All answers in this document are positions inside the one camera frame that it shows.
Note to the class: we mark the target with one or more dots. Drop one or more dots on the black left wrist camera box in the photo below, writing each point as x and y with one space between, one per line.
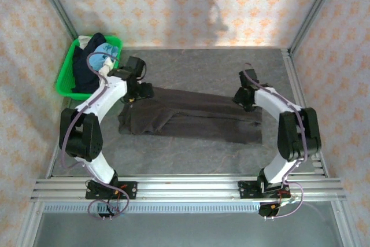
135 64

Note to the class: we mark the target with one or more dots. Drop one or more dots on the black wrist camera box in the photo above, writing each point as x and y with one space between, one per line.
135 64
249 77

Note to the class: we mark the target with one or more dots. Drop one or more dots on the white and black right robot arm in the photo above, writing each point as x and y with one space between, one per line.
297 134

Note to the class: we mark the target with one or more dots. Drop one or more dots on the navy blue t-shirt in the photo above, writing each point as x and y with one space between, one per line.
84 76

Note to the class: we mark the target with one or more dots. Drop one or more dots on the cream t-shirt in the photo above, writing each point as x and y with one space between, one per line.
83 41

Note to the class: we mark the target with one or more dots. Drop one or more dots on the aluminium cross beam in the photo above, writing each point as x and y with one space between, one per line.
188 189

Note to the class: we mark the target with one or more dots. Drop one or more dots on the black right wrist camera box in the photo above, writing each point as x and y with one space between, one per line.
249 77

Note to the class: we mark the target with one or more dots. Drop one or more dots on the dark grey t-shirt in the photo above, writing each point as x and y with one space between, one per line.
202 117

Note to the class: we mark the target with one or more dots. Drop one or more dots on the green plastic basket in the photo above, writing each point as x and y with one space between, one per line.
65 82

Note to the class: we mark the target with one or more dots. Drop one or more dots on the light blue t-shirt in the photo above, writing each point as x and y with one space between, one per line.
101 53

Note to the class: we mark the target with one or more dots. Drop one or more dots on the grey metal panel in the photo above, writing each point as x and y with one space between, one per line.
185 232

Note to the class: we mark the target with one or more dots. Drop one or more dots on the white t-shirt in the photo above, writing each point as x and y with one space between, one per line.
106 66

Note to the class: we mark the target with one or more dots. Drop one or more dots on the aluminium corner post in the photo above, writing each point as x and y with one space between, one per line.
55 1
316 7

